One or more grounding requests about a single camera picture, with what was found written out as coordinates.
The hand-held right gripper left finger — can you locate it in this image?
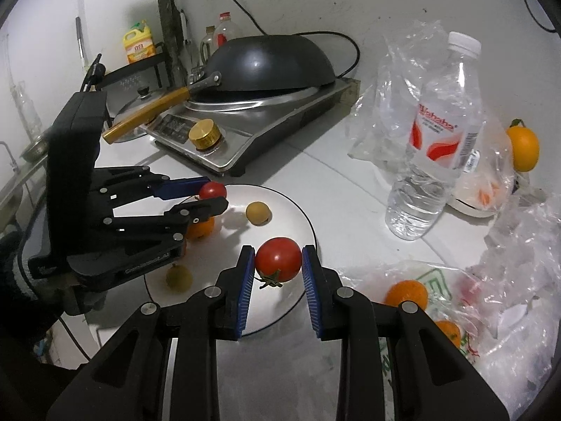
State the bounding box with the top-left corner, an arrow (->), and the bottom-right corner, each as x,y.
46,246 -> 256,421

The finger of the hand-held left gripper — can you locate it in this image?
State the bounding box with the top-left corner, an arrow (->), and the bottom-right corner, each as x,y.
90,166 -> 211,211
88,197 -> 229,250

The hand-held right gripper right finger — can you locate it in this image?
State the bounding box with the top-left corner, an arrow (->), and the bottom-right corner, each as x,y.
301,246 -> 511,421

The small tangerine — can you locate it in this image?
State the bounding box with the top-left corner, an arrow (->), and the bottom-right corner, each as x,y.
434,320 -> 464,349
385,280 -> 429,310
186,216 -> 215,241

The white plate with dark rim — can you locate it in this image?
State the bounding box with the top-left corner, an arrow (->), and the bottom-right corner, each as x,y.
144,184 -> 318,338

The person's left forearm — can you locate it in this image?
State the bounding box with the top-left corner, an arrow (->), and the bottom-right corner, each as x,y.
0,228 -> 58,360

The empty clear glass bottle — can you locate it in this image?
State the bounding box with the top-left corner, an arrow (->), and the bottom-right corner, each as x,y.
11,81 -> 42,139

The glass pot lid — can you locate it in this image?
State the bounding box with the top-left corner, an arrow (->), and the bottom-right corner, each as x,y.
107,83 -> 176,143

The steel induction cooker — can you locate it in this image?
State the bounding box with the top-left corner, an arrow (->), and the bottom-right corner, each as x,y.
140,76 -> 356,177

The black metal rack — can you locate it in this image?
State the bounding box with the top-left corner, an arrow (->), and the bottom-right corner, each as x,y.
94,41 -> 176,91

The small glass bottle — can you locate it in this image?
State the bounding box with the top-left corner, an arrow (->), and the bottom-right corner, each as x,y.
200,26 -> 216,66

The yellow detergent bottle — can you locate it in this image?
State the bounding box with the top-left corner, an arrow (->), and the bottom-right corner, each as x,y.
122,20 -> 157,64

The red capped oil bottle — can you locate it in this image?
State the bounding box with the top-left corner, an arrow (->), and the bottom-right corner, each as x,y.
211,12 -> 244,49

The black folded umbrella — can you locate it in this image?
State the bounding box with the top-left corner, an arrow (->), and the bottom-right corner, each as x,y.
169,0 -> 191,71

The dark vertical pipe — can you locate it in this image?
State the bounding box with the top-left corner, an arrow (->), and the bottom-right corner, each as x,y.
154,0 -> 185,88

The white bowl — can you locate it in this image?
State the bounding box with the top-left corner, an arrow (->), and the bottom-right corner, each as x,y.
447,171 -> 511,219

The clear plastic water bottle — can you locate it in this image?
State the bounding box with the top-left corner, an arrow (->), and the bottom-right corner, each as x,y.
385,32 -> 485,242

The crumpled clear plastic bag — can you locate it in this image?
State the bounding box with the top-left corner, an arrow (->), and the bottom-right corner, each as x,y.
473,193 -> 561,404

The large orange with leaf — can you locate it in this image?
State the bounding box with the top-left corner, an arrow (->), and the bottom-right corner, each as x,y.
506,118 -> 541,173

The black wok with gold handle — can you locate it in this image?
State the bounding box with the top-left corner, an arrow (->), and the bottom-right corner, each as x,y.
102,34 -> 337,145

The black cooker cable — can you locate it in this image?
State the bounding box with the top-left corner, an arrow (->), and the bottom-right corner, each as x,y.
202,0 -> 362,80

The black looped power cable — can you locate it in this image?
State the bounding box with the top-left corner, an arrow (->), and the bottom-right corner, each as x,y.
521,0 -> 559,33

